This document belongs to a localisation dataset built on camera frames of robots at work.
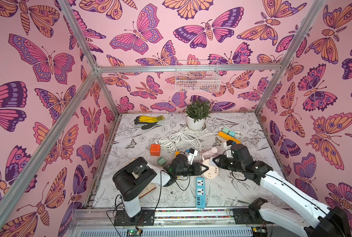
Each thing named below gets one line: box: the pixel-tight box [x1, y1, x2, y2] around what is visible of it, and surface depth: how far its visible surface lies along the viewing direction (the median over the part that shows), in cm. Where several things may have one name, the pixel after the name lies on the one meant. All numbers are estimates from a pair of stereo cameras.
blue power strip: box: [195, 176, 207, 209], surface depth 81 cm
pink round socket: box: [201, 158, 219, 180], surface depth 82 cm
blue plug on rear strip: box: [228, 130, 237, 138], surface depth 105 cm
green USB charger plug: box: [157, 156, 167, 166], surface depth 93 cm
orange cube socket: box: [150, 144, 161, 157], surface depth 96 cm
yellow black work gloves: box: [133, 115, 166, 130], surface depth 115 cm
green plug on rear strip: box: [222, 126, 230, 134], surface depth 105 cm
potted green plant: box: [185, 99, 212, 131], surface depth 99 cm
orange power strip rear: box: [217, 130, 242, 145], surface depth 104 cm
